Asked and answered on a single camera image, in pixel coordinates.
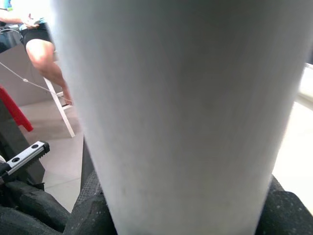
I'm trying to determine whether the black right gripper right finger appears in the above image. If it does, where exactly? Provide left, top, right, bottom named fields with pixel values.
left=254, top=175, right=313, bottom=235

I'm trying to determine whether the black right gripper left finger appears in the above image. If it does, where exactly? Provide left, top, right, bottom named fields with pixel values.
left=65, top=168, right=118, bottom=235

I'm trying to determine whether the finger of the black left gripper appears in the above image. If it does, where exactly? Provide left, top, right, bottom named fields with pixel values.
left=4, top=181, right=71, bottom=232
left=0, top=207, right=66, bottom=235

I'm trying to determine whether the white plastic table leg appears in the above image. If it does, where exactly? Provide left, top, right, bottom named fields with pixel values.
left=50, top=0, right=313, bottom=235

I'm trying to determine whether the dark grey panel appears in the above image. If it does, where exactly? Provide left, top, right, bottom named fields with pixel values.
left=0, top=97, right=46, bottom=186

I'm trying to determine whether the red plastic object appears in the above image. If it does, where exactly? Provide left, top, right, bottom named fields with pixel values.
left=0, top=85, right=34, bottom=133

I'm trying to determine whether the white chair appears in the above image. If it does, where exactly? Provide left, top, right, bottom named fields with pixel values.
left=44, top=75, right=75, bottom=138

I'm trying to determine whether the seated person in black shorts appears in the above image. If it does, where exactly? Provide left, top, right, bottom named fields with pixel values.
left=0, top=0, right=74, bottom=106

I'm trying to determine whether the thin white cable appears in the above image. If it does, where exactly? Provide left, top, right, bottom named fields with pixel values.
left=0, top=61, right=54, bottom=94

